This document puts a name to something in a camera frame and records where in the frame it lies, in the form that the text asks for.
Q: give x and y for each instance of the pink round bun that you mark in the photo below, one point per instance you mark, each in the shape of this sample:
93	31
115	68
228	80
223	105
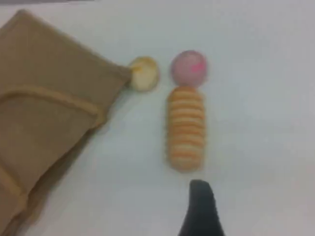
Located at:
188	68

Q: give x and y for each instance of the brown jute bag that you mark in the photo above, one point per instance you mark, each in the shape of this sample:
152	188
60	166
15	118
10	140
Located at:
49	123

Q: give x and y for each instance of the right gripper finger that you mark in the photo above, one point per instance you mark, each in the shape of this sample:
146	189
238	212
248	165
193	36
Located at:
201	211

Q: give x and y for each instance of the golden spiral bread roll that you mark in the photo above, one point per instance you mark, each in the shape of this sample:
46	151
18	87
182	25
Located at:
185	130

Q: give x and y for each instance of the cream round bun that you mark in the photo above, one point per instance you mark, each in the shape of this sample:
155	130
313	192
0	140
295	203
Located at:
145	76

